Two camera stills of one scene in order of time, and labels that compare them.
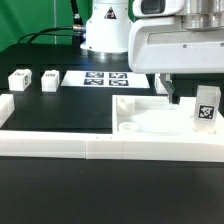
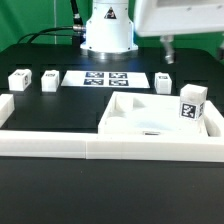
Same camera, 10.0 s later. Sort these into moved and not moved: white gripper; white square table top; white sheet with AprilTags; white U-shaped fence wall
Moved: white gripper; white square table top
Not moved: white sheet with AprilTags; white U-shaped fence wall
